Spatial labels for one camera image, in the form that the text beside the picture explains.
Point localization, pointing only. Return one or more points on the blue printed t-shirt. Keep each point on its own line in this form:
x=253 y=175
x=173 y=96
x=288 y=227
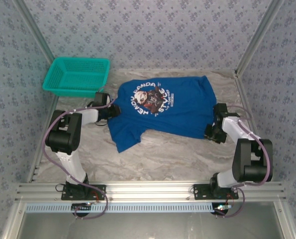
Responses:
x=162 y=117

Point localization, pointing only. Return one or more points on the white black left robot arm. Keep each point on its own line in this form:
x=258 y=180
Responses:
x=70 y=161

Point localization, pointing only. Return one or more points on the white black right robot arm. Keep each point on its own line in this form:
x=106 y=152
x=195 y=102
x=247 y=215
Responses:
x=237 y=127

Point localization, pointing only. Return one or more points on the teal plastic basket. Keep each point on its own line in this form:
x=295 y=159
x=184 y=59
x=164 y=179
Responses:
x=75 y=77

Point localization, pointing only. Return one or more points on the small black controller board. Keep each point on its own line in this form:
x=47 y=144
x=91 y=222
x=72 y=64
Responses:
x=221 y=207
x=81 y=207

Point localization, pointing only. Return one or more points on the grey metal panel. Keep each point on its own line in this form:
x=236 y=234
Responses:
x=147 y=226

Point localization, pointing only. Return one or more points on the aluminium table side rail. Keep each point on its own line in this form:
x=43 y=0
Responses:
x=39 y=152
x=244 y=99

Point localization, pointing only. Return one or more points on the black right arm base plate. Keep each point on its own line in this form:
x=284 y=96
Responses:
x=201 y=193

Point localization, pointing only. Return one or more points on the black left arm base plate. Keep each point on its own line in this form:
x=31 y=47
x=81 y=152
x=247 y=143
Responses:
x=98 y=193

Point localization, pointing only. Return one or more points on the long aluminium mounting rail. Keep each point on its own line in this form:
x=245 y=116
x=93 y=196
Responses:
x=147 y=190

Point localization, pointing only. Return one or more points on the aluminium upright frame post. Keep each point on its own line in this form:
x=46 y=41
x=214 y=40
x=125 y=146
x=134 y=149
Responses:
x=263 y=27
x=34 y=27

